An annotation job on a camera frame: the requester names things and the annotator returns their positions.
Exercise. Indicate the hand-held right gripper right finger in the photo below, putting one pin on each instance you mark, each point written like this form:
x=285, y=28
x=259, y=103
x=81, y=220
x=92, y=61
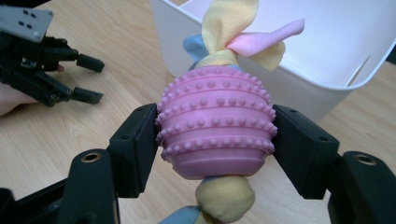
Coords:
x=306, y=152

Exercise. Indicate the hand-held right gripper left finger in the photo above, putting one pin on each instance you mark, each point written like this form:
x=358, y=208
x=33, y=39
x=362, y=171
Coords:
x=135, y=151

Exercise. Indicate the white plastic bin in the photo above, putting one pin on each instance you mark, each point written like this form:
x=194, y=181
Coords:
x=327, y=46

